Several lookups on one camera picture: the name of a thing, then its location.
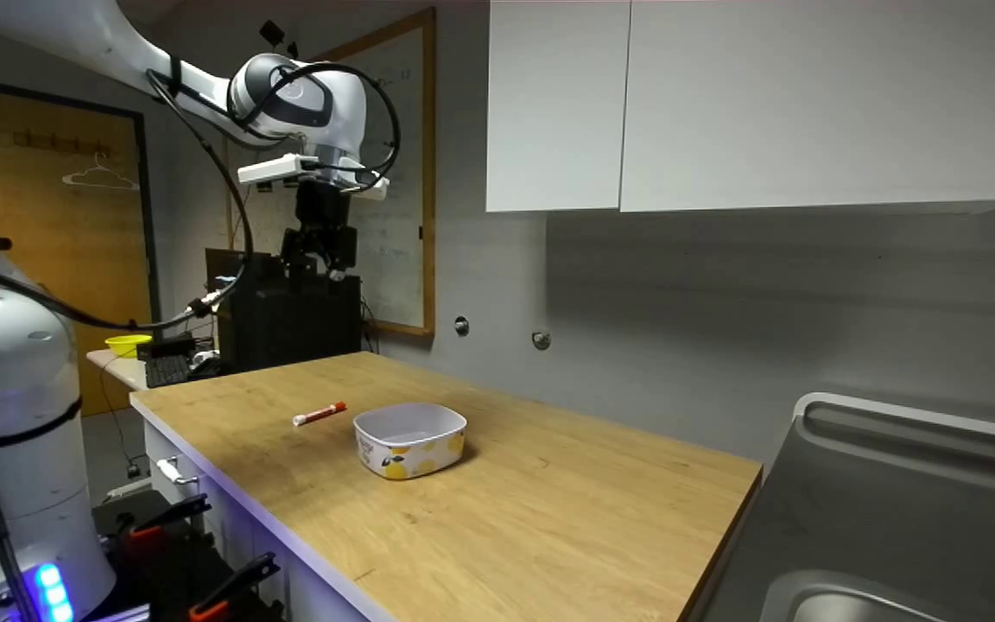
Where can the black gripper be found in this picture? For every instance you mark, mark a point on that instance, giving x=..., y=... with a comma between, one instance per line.
x=323, y=237

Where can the red and white marker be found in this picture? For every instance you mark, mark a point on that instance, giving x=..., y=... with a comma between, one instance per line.
x=321, y=413

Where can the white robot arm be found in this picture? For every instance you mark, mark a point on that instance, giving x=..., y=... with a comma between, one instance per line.
x=308, y=114

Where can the white plastic bowl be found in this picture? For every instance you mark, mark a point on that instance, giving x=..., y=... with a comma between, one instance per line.
x=411, y=441

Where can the wood framed whiteboard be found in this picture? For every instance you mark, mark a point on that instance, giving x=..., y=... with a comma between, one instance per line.
x=398, y=234

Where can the black box on counter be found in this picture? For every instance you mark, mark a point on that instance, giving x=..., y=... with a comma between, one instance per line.
x=278, y=314

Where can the yellow object on side table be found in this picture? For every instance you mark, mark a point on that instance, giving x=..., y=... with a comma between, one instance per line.
x=131, y=343

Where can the wooden door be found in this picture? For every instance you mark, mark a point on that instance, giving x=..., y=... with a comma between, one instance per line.
x=75, y=203

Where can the black orange clamp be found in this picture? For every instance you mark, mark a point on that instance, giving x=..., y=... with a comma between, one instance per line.
x=221, y=602

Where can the stainless steel sink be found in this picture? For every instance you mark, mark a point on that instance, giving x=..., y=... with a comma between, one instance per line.
x=874, y=514

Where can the white camera mount on wrist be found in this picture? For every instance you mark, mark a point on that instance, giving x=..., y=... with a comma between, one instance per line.
x=308, y=169

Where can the round wall knob left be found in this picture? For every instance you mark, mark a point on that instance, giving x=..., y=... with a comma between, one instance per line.
x=460, y=327

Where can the round wall knob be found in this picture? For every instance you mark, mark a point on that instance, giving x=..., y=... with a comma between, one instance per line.
x=540, y=340
x=460, y=327

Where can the round wall knob right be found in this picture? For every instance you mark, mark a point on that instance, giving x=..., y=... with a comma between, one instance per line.
x=540, y=340

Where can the white wall cabinet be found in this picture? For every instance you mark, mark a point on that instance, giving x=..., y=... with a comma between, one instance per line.
x=741, y=104

